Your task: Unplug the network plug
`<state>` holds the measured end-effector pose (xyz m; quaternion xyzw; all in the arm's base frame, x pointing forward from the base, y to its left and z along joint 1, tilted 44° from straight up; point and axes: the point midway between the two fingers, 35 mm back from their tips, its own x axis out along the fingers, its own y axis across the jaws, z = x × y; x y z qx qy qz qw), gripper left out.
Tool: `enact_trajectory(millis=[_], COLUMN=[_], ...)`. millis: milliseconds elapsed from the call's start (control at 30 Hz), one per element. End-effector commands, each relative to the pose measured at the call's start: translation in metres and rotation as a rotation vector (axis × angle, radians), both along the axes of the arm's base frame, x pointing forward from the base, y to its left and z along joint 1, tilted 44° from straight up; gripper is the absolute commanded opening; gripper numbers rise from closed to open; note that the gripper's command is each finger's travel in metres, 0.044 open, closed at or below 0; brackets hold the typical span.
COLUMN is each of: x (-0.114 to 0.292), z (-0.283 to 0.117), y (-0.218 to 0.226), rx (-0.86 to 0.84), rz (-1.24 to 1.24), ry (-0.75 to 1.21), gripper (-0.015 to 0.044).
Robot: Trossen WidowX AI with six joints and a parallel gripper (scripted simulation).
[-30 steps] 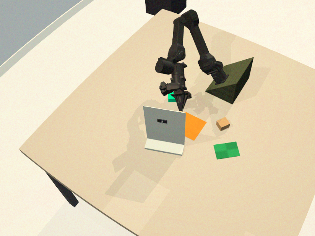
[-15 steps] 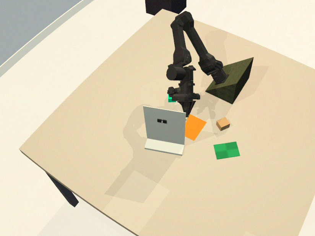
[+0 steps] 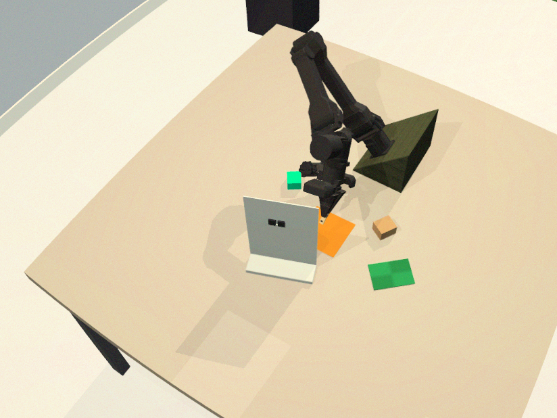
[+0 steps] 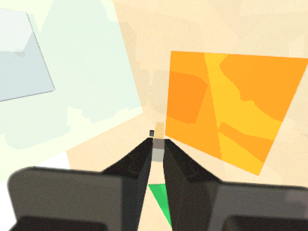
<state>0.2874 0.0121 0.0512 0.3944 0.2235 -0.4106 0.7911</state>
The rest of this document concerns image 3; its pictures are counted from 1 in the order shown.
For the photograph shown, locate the green flat rectangular mat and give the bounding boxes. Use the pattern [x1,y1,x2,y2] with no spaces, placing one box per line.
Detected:
[368,258,415,290]

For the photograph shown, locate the orange square mat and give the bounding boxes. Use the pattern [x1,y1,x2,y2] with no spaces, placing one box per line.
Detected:
[316,206,356,257]

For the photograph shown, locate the small green block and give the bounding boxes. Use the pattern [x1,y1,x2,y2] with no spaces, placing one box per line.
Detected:
[287,171,301,189]

